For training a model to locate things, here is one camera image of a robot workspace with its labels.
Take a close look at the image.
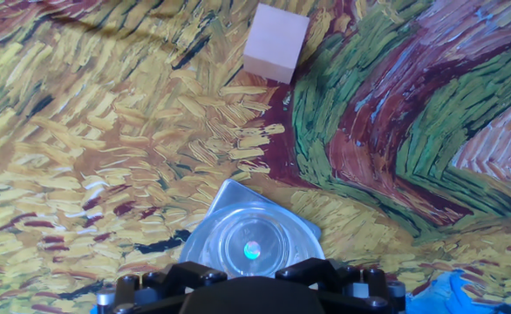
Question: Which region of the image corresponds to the wooden cube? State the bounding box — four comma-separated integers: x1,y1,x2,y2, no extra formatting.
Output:
242,3,311,85

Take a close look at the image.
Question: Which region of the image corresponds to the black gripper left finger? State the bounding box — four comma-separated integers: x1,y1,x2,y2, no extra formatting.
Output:
96,260,228,314

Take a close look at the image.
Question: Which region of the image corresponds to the silver digital scale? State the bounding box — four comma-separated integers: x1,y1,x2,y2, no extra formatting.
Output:
206,178,322,245

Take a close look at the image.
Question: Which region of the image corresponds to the clear glass cup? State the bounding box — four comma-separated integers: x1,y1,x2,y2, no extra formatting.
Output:
179,200,326,280

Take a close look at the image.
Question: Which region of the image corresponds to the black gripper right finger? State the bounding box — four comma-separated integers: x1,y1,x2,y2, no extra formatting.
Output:
275,257,407,314

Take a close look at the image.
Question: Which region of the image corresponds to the painted blue and yellow tablecloth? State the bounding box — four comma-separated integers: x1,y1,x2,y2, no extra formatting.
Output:
0,0,511,314

